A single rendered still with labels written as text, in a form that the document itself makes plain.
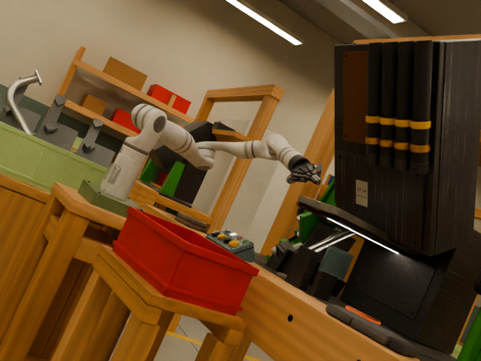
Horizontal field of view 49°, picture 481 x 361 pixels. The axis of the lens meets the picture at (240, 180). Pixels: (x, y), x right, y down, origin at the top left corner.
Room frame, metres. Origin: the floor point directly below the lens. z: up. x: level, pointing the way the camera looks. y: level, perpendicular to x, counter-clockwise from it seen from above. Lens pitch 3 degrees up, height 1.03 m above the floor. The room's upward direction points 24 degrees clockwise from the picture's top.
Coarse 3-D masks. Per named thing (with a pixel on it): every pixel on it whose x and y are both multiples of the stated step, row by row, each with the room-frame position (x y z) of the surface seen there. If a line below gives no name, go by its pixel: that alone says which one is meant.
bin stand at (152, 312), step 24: (96, 264) 1.33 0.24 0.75; (120, 264) 1.22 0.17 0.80; (96, 288) 1.31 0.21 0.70; (120, 288) 1.18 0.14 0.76; (144, 288) 1.10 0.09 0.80; (96, 312) 1.32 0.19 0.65; (144, 312) 1.06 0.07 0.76; (168, 312) 1.43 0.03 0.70; (192, 312) 1.12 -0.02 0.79; (216, 312) 1.16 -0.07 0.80; (72, 336) 1.31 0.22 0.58; (144, 336) 1.08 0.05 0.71; (216, 336) 1.21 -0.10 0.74; (240, 336) 1.20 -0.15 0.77; (72, 360) 1.32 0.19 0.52; (120, 360) 1.08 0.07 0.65; (144, 360) 1.10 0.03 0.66; (216, 360) 1.19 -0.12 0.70
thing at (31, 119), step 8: (24, 88) 2.19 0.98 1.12; (16, 96) 2.18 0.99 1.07; (16, 104) 2.17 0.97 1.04; (0, 112) 2.14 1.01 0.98; (24, 112) 2.18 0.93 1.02; (32, 112) 2.19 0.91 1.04; (0, 120) 2.13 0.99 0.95; (8, 120) 2.15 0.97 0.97; (32, 120) 2.18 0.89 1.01; (32, 128) 2.18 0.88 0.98
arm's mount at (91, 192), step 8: (88, 184) 1.75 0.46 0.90; (80, 192) 1.78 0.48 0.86; (88, 192) 1.71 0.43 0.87; (96, 192) 1.66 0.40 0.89; (104, 192) 1.74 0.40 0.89; (88, 200) 1.68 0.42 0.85; (96, 200) 1.66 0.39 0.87; (104, 200) 1.67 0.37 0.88; (112, 200) 1.68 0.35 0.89; (120, 200) 1.75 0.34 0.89; (128, 200) 1.84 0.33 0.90; (104, 208) 1.68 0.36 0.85; (112, 208) 1.69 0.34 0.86; (120, 208) 1.70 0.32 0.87
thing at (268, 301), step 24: (168, 216) 1.86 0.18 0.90; (264, 288) 1.30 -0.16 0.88; (288, 288) 1.30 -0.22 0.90; (240, 312) 1.34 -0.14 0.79; (264, 312) 1.27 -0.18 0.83; (288, 312) 1.21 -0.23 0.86; (312, 312) 1.15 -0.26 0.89; (264, 336) 1.24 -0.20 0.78; (288, 336) 1.18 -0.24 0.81; (312, 336) 1.13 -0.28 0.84; (336, 336) 1.08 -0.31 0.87; (360, 336) 1.03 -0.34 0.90; (288, 360) 1.16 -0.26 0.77; (312, 360) 1.11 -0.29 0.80; (336, 360) 1.06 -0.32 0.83; (360, 360) 1.01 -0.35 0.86; (384, 360) 0.97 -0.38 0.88; (408, 360) 0.99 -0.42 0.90
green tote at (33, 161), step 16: (0, 128) 1.88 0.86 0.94; (0, 144) 1.90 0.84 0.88; (16, 144) 1.91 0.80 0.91; (32, 144) 1.93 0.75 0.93; (48, 144) 1.95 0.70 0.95; (0, 160) 1.90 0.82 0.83; (16, 160) 1.92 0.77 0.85; (32, 160) 1.94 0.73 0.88; (48, 160) 1.96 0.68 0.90; (64, 160) 1.98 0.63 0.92; (80, 160) 2.00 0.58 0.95; (16, 176) 1.93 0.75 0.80; (32, 176) 1.95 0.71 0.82; (48, 176) 1.97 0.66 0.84; (64, 176) 1.99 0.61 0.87; (80, 176) 2.01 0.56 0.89; (96, 176) 2.03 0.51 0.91
